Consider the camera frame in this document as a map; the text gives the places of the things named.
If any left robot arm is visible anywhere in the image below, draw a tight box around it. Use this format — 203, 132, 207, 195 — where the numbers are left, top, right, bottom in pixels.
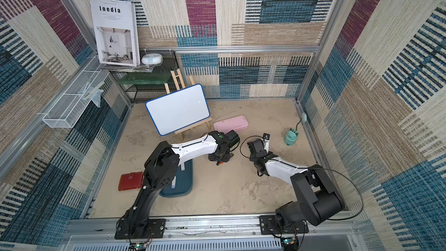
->
115, 130, 240, 240

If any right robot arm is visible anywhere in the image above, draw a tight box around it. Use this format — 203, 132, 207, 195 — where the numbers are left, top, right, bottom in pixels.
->
247, 138, 345, 232

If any red leather wallet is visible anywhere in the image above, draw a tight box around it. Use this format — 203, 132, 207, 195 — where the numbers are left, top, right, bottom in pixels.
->
118, 172, 144, 191

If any teal plastic storage box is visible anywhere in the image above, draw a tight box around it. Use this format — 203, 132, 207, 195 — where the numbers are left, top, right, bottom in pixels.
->
159, 160, 193, 198

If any wooden easel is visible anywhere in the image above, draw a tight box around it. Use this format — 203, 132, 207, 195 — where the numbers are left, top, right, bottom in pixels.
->
170, 69, 212, 141

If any white round device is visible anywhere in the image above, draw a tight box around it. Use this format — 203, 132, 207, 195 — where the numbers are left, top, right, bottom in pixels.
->
141, 53, 163, 66

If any white board blue frame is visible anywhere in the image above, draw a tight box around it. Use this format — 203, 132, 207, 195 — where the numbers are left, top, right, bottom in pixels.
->
145, 84, 210, 136

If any Inedia magazine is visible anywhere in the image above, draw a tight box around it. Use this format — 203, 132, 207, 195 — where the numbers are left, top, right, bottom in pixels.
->
89, 0, 141, 67

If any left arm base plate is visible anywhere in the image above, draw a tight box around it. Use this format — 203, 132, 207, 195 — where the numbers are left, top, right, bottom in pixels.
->
115, 218, 166, 240

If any white wire basket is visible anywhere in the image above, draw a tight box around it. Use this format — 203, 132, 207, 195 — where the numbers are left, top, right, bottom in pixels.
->
43, 70, 109, 129

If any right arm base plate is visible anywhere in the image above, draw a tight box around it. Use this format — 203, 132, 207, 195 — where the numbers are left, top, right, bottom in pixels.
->
259, 215, 309, 236

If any aluminium front rail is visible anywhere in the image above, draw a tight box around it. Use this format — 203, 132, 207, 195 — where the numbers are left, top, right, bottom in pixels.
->
58, 213, 367, 251

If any pink pencil case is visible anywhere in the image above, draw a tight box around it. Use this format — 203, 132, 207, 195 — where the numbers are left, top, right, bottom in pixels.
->
213, 115, 249, 134

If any lilac white usb drive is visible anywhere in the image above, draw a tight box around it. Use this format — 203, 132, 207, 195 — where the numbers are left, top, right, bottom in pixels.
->
171, 177, 176, 189

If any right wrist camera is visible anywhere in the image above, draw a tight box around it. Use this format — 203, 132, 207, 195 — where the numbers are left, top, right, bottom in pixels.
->
262, 133, 270, 152

